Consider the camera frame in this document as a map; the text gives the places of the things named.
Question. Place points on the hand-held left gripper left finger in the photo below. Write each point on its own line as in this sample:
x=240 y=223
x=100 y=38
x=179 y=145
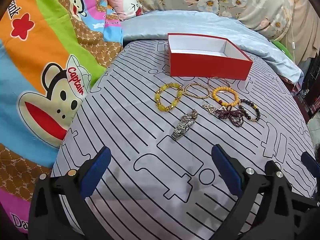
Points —
x=98 y=170

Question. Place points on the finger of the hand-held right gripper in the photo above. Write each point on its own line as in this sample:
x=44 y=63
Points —
x=310 y=163
x=303 y=205

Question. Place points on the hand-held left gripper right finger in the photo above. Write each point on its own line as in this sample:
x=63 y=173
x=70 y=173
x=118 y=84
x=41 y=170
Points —
x=225 y=170

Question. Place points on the silver metal watch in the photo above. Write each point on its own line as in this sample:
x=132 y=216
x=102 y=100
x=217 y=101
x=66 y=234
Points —
x=181 y=127

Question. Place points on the silver knot pendant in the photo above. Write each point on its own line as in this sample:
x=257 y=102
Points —
x=210 y=108

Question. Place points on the thin gold bangle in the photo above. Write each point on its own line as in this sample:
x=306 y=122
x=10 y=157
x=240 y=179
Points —
x=225 y=81

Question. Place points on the red cardboard box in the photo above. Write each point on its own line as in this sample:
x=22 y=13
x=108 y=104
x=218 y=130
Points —
x=200 y=65

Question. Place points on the grey striped bedsheet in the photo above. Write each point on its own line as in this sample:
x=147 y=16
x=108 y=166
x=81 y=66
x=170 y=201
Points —
x=150 y=180

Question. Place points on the green plastic object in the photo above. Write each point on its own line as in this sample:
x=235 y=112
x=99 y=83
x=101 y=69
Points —
x=283 y=50

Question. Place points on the beige curtain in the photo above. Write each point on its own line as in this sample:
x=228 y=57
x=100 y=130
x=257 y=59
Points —
x=307 y=30

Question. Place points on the cartoon monkey printed blanket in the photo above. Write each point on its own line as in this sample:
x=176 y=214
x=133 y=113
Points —
x=37 y=42

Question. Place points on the light blue satin blanket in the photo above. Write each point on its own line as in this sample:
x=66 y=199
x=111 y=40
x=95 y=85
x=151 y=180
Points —
x=200 y=22

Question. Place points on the pink cartoon pillow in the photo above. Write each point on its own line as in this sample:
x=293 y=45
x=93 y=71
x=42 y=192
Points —
x=122 y=2

